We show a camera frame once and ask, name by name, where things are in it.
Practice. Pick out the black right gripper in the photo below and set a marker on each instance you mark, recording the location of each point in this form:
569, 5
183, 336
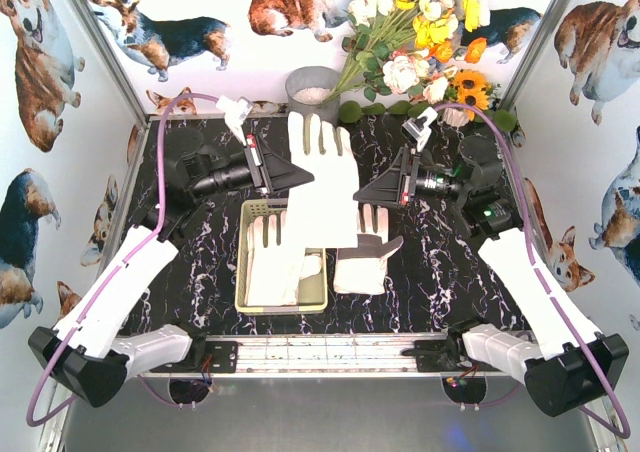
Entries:
406, 181

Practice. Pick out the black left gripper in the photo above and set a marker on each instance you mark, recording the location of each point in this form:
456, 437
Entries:
258, 167

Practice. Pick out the white grey work glove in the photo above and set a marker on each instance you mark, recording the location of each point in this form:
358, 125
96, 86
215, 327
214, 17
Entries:
311, 265

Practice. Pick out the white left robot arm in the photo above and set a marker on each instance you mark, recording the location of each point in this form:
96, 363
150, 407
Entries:
83, 351

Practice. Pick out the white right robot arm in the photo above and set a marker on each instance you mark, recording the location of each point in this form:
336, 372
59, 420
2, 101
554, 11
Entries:
570, 362

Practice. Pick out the pale green storage basket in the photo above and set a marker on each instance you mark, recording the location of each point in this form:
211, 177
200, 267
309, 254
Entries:
312, 294

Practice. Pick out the white ribbed flower pot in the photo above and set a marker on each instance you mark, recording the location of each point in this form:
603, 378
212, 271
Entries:
455, 117

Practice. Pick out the grey metal bucket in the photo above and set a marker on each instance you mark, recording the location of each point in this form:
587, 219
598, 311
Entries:
310, 91

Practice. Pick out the artificial flower bouquet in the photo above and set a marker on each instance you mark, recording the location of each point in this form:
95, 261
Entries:
425, 49

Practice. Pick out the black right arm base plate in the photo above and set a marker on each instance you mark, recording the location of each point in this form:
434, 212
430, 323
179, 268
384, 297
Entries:
433, 356

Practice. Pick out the aluminium front frame rail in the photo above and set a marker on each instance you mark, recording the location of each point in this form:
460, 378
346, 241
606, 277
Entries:
346, 355

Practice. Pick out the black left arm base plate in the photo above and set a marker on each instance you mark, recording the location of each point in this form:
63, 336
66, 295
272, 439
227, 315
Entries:
218, 356

